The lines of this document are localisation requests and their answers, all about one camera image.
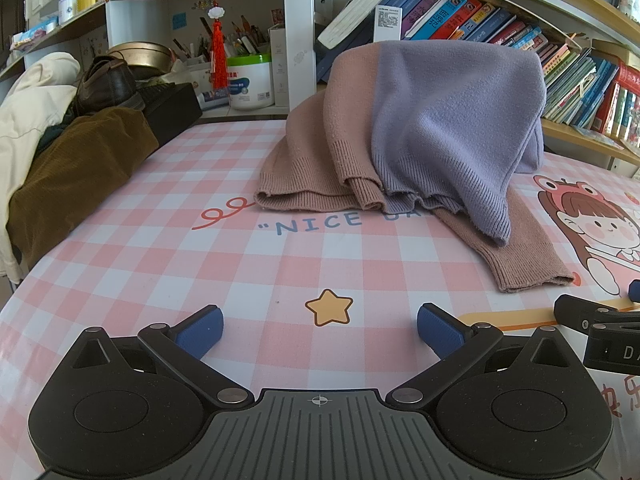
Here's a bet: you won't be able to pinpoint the pink checked printed tablecloth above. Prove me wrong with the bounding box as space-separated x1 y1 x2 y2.
0 119 640 480

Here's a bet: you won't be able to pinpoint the brown leather shoe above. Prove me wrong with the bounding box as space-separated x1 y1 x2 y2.
75 55 146 116

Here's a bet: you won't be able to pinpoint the metal basin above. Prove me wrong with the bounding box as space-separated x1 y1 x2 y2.
107 41 176 81

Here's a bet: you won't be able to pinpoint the wooden bookshelf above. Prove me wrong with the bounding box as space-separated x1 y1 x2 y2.
282 0 640 181

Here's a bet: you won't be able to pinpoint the white jar with green lid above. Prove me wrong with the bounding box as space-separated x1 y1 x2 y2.
226 54 276 111

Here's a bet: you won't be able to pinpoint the white organizer with pens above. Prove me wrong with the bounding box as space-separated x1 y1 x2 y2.
172 14 271 86

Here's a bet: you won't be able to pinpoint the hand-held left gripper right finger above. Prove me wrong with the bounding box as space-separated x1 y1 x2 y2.
385 302 576 408

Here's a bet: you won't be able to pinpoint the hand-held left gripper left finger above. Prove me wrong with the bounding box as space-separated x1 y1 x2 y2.
67 304 255 408

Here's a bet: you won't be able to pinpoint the cream white jacket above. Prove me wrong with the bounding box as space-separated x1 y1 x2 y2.
0 51 83 286

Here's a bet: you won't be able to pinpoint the row of colourful books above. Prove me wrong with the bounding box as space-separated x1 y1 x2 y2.
315 0 640 148

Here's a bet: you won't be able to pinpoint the white and blue tube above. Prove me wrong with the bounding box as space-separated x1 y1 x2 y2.
196 91 232 110

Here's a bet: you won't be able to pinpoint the pink and purple knit sweater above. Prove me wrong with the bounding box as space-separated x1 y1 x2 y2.
254 40 576 293

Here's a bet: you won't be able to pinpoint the black box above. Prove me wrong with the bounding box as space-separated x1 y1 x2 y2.
135 82 203 148

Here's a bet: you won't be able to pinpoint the brown corduroy pants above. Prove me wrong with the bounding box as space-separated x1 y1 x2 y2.
6 107 161 271

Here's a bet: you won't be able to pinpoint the red tassel ornament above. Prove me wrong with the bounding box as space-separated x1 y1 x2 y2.
207 0 228 90

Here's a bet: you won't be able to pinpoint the white upright box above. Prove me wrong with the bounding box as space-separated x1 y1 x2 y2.
268 24 291 107

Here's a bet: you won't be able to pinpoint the thick white paperback book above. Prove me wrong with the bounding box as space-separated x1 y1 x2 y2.
317 0 406 50

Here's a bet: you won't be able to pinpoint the white and orange carton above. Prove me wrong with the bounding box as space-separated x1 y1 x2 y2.
372 6 405 43

